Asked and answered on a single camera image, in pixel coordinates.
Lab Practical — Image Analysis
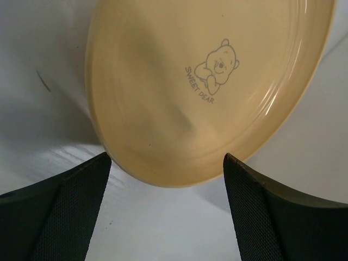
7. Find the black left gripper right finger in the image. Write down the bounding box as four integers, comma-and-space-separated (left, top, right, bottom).
223, 154, 347, 260

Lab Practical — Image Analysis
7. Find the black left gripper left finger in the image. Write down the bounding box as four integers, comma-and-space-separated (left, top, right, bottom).
1, 153, 111, 260

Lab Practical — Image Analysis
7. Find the yellow bear plate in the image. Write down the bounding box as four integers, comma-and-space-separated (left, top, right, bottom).
85, 1, 337, 188

